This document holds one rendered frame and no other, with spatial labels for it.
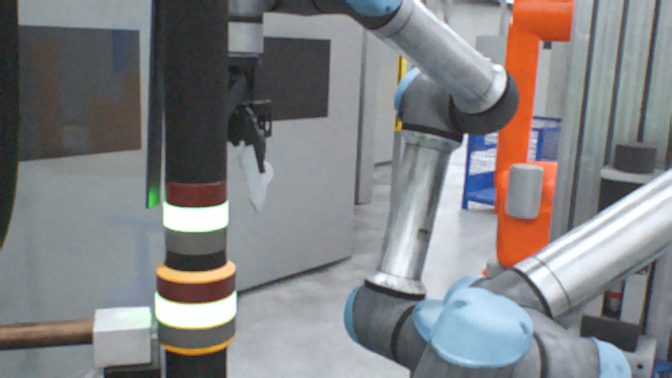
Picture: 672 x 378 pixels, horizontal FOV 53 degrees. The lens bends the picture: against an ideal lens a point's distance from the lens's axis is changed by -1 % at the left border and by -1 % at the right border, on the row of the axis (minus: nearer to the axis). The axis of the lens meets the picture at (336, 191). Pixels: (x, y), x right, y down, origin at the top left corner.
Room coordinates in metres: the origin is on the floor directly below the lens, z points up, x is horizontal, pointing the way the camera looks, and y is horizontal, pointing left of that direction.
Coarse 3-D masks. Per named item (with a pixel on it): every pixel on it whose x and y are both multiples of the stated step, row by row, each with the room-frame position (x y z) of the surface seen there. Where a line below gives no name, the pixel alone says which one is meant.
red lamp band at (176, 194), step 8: (168, 184) 0.35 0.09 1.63; (176, 184) 0.34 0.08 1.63; (216, 184) 0.35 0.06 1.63; (224, 184) 0.36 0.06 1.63; (168, 192) 0.35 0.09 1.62; (176, 192) 0.34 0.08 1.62; (184, 192) 0.34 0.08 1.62; (192, 192) 0.34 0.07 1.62; (200, 192) 0.34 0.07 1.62; (208, 192) 0.35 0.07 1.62; (216, 192) 0.35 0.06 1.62; (224, 192) 0.36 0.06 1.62; (168, 200) 0.35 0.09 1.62; (176, 200) 0.34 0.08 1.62; (184, 200) 0.34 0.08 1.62; (192, 200) 0.34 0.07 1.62; (200, 200) 0.34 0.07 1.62; (208, 200) 0.35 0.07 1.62; (216, 200) 0.35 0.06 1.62; (224, 200) 0.36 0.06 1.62
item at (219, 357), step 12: (168, 360) 0.35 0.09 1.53; (180, 360) 0.34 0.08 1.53; (192, 360) 0.34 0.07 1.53; (204, 360) 0.34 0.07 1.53; (216, 360) 0.35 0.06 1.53; (168, 372) 0.35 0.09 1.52; (180, 372) 0.34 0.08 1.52; (192, 372) 0.34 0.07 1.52; (204, 372) 0.34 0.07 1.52; (216, 372) 0.35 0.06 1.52
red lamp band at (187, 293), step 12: (156, 276) 0.35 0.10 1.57; (228, 276) 0.35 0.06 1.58; (156, 288) 0.35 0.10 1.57; (168, 288) 0.34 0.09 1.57; (180, 288) 0.34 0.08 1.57; (192, 288) 0.34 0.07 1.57; (204, 288) 0.34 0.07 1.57; (216, 288) 0.34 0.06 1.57; (228, 288) 0.35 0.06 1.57; (168, 300) 0.34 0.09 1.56; (180, 300) 0.34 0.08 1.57; (192, 300) 0.34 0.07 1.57; (204, 300) 0.34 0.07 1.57; (216, 300) 0.34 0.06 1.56
